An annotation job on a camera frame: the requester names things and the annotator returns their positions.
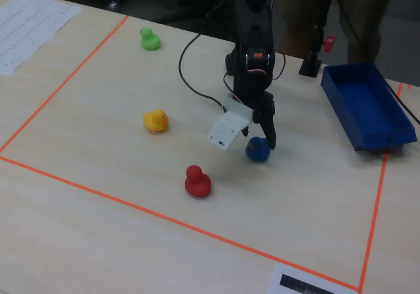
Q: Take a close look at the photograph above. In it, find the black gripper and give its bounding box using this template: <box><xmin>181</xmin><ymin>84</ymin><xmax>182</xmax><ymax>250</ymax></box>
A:
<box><xmin>232</xmin><ymin>66</ymin><xmax>278</xmax><ymax>151</ymax></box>

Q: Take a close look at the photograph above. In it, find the blue rubber duck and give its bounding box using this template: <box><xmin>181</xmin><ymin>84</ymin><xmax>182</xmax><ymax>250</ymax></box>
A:
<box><xmin>245</xmin><ymin>136</ymin><xmax>272</xmax><ymax>163</ymax></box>

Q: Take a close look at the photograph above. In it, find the red rubber duck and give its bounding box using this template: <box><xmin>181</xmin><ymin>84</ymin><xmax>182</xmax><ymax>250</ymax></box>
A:
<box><xmin>184</xmin><ymin>165</ymin><xmax>213</xmax><ymax>199</ymax></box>

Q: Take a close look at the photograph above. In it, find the yellow rubber duck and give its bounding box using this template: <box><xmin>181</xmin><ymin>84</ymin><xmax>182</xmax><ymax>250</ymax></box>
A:
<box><xmin>142</xmin><ymin>109</ymin><xmax>169</xmax><ymax>134</ymax></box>

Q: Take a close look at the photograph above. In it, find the blue plastic box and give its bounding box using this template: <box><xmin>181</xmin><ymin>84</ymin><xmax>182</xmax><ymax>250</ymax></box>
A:
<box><xmin>320</xmin><ymin>60</ymin><xmax>417</xmax><ymax>153</ymax></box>

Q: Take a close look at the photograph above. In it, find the green rubber duck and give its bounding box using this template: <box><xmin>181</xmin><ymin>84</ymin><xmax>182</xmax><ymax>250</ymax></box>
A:
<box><xmin>139</xmin><ymin>27</ymin><xmax>162</xmax><ymax>52</ymax></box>

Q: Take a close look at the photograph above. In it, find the red clamp knob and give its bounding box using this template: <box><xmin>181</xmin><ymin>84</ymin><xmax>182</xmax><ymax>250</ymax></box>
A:
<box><xmin>323</xmin><ymin>34</ymin><xmax>336</xmax><ymax>53</ymax></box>

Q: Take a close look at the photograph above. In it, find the orange tape line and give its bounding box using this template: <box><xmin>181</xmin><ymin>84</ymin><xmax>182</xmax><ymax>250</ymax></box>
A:
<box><xmin>358</xmin><ymin>82</ymin><xmax>404</xmax><ymax>293</ymax></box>
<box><xmin>0</xmin><ymin>155</ymin><xmax>361</xmax><ymax>291</ymax></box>
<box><xmin>0</xmin><ymin>15</ymin><xmax>130</xmax><ymax>154</ymax></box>

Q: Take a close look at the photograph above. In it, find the person in khaki trousers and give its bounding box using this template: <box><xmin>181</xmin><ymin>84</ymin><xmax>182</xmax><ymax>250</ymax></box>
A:
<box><xmin>278</xmin><ymin>0</ymin><xmax>405</xmax><ymax>64</ymax></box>

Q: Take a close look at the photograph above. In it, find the white paper with black bar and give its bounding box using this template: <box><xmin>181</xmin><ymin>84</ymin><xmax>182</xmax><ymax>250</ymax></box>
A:
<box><xmin>267</xmin><ymin>262</ymin><xmax>359</xmax><ymax>294</ymax></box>

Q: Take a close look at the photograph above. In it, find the white printed paper sheet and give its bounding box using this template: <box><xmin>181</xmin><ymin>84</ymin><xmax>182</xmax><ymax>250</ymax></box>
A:
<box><xmin>0</xmin><ymin>0</ymin><xmax>83</xmax><ymax>77</ymax></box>

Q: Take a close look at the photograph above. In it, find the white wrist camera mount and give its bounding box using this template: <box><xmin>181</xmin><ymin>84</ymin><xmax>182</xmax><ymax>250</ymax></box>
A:
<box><xmin>206</xmin><ymin>95</ymin><xmax>254</xmax><ymax>151</ymax></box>

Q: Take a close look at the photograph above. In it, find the black camera stand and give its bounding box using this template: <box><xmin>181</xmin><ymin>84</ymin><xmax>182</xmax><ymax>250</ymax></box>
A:
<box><xmin>298</xmin><ymin>21</ymin><xmax>326</xmax><ymax>79</ymax></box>

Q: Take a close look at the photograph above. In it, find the black camera cable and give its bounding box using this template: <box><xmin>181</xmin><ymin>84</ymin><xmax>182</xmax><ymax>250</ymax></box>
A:
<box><xmin>178</xmin><ymin>33</ymin><xmax>228</xmax><ymax>114</ymax></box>

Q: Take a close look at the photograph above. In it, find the long black stand cable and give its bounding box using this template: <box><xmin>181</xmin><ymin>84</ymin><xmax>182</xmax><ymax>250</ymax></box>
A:
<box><xmin>337</xmin><ymin>8</ymin><xmax>420</xmax><ymax>126</ymax></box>

